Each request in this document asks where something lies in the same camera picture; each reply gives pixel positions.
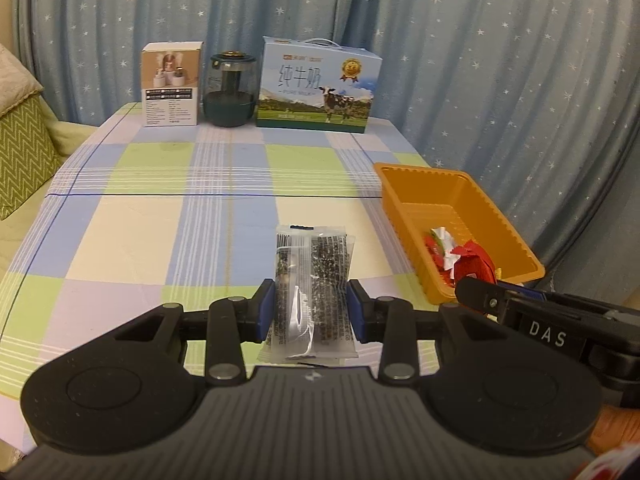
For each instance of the blue milk carton box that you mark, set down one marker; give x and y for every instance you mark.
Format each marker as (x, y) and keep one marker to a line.
(320, 87)

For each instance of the red white candy wrapper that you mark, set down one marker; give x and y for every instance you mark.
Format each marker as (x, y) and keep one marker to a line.
(445, 237)

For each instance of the person's right hand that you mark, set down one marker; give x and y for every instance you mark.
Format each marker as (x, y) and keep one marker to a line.
(617, 432)

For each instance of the pale yellow sofa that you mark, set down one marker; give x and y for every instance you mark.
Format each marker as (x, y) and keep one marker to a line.
(72, 135)

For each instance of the red white patterned clothing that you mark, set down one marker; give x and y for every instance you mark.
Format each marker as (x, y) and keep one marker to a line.
(607, 465)

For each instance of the white product box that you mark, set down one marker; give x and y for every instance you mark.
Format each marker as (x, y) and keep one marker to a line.
(172, 85)

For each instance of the blue star curtain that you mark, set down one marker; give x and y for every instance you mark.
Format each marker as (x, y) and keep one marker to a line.
(450, 60)

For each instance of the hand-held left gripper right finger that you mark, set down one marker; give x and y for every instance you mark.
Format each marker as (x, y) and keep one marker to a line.
(358, 310)

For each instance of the plaid tablecloth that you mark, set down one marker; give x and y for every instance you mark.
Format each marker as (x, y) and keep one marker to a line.
(175, 200)

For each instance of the beige cushion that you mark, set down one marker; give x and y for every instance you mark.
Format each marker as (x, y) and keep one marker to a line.
(15, 77)

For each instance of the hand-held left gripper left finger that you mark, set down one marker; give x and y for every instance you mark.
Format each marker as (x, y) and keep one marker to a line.
(265, 310)

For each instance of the orange plastic tray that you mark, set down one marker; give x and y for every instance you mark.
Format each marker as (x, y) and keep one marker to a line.
(450, 200)

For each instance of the grey snack packet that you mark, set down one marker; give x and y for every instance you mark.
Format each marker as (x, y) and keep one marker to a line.
(312, 290)

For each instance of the red candy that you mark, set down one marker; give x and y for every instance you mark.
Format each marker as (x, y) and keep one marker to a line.
(436, 254)
(474, 266)

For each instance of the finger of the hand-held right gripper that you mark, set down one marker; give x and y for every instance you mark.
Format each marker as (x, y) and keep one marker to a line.
(525, 292)
(520, 325)

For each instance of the green zigzag cushion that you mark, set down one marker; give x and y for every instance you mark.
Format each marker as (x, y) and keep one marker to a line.
(22, 155)

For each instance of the dark green humidifier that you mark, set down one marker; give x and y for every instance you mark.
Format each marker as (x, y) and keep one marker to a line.
(230, 90)

